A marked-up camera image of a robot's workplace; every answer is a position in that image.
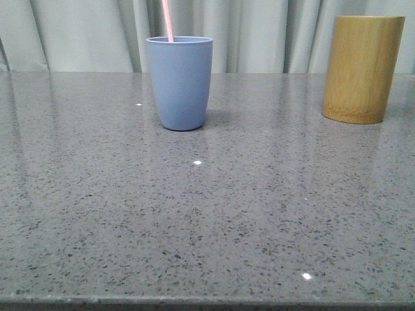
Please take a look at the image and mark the blue plastic cup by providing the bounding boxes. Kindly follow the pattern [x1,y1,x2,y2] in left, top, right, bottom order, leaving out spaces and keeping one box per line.
[147,36,213,131]

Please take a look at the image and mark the bamboo wooden cup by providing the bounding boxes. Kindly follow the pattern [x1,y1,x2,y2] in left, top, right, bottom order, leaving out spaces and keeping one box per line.
[322,16,405,124]

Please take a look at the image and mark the grey-white curtain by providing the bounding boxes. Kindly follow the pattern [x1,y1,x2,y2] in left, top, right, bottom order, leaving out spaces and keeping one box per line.
[1,1,414,73]

